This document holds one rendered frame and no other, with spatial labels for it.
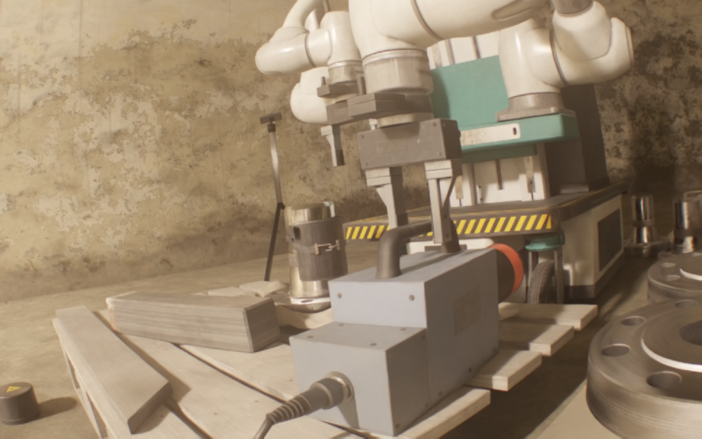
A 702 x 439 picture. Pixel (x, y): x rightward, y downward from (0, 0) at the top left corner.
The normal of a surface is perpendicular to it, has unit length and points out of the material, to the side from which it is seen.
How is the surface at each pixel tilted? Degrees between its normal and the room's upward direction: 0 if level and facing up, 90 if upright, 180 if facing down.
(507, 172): 90
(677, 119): 90
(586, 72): 137
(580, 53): 128
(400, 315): 90
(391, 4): 93
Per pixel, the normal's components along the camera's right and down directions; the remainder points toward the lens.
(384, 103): 0.45, -0.03
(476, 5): -0.40, 0.67
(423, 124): -0.65, 0.11
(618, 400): -0.98, 0.13
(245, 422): -0.12, -0.99
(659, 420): -0.88, 0.12
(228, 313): -0.43, 0.08
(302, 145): 0.63, -0.06
